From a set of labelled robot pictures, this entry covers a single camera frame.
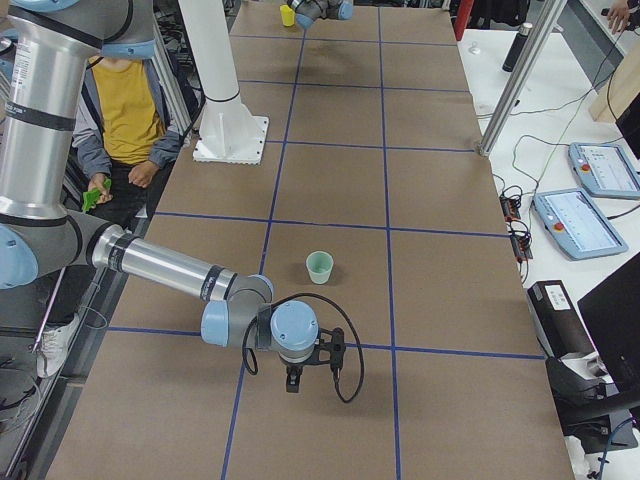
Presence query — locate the black box with label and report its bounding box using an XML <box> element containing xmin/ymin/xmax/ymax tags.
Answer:
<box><xmin>526</xmin><ymin>280</ymin><xmax>595</xmax><ymax>359</ymax></box>

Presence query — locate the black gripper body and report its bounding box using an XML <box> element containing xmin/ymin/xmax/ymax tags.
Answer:
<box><xmin>278</xmin><ymin>350</ymin><xmax>313</xmax><ymax>376</ymax></box>

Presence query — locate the green plastic cup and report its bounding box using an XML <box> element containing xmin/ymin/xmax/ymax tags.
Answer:
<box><xmin>305</xmin><ymin>251</ymin><xmax>334</xmax><ymax>285</ymax></box>

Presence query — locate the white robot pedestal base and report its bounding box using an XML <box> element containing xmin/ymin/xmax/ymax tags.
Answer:
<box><xmin>179</xmin><ymin>0</ymin><xmax>269</xmax><ymax>165</ymax></box>

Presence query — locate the yellow plastic cup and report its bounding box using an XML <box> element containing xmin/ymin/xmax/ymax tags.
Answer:
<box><xmin>279</xmin><ymin>4</ymin><xmax>295</xmax><ymax>27</ymax></box>

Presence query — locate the green toy object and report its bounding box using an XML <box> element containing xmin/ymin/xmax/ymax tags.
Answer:
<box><xmin>81</xmin><ymin>177</ymin><xmax>112</xmax><ymax>213</ymax></box>

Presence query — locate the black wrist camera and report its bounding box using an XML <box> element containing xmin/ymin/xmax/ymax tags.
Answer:
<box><xmin>317</xmin><ymin>327</ymin><xmax>346</xmax><ymax>376</ymax></box>

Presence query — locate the black monitor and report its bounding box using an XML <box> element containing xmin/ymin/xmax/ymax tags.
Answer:
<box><xmin>578</xmin><ymin>254</ymin><xmax>640</xmax><ymax>391</ymax></box>

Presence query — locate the orange black usb hub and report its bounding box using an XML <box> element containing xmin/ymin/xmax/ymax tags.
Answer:
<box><xmin>500</xmin><ymin>196</ymin><xmax>521</xmax><ymax>222</ymax></box>

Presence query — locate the seated person yellow shirt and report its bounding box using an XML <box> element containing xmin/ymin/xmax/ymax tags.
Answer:
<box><xmin>36</xmin><ymin>57</ymin><xmax>183</xmax><ymax>378</ymax></box>

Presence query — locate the lower teach pendant tablet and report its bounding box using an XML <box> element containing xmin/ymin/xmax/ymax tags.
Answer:
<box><xmin>533</xmin><ymin>188</ymin><xmax>628</xmax><ymax>260</ymax></box>

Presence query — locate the aluminium frame post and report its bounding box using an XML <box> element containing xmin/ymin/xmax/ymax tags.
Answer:
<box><xmin>477</xmin><ymin>0</ymin><xmax>567</xmax><ymax>157</ymax></box>

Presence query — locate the teach pendant tablet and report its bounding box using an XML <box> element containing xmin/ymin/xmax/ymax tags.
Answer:
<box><xmin>533</xmin><ymin>188</ymin><xmax>628</xmax><ymax>260</ymax></box>
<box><xmin>568</xmin><ymin>143</ymin><xmax>639</xmax><ymax>200</ymax></box>

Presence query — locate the black camera cable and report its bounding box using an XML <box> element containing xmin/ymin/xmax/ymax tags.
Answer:
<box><xmin>241</xmin><ymin>293</ymin><xmax>366</xmax><ymax>405</ymax></box>

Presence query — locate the black bottle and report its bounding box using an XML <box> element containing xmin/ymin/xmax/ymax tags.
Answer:
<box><xmin>502</xmin><ymin>22</ymin><xmax>533</xmax><ymax>73</ymax></box>

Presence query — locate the upper teach pendant tablet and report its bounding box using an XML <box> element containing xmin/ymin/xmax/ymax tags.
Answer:
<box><xmin>568</xmin><ymin>143</ymin><xmax>639</xmax><ymax>200</ymax></box>

